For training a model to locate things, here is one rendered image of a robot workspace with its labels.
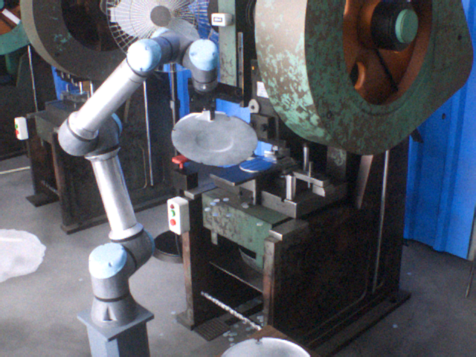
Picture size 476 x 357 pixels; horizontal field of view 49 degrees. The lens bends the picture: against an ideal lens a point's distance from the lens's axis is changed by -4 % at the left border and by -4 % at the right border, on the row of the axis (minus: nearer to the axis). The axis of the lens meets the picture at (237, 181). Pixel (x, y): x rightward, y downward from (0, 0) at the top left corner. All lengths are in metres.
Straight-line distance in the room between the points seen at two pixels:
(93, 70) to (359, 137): 1.78
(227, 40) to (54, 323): 1.49
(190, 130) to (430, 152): 1.61
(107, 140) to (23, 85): 3.37
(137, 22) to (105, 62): 0.48
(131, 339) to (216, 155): 0.68
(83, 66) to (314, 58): 1.82
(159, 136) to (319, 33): 2.30
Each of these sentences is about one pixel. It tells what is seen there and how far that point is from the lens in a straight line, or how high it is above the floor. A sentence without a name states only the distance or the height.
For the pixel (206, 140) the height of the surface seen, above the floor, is 0.94.
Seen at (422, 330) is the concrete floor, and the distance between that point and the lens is 2.56.
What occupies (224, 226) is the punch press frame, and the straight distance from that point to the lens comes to 2.12.
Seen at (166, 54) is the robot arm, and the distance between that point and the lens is 1.42.
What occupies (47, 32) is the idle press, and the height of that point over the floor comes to 1.22.
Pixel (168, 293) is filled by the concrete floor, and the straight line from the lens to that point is 2.73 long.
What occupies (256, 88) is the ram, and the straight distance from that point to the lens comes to 2.03.
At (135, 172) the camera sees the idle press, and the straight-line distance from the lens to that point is 3.60.
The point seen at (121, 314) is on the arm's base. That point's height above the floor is 0.49.
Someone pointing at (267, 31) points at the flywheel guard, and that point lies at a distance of 1.50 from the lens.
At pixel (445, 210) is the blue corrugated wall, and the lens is 3.07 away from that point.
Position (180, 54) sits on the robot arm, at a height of 1.27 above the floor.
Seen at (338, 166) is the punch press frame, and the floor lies 0.74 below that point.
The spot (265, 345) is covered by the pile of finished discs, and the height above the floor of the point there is 0.39.
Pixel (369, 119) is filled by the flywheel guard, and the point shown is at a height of 1.05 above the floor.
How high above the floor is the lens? 1.49
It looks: 22 degrees down
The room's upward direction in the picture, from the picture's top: 1 degrees counter-clockwise
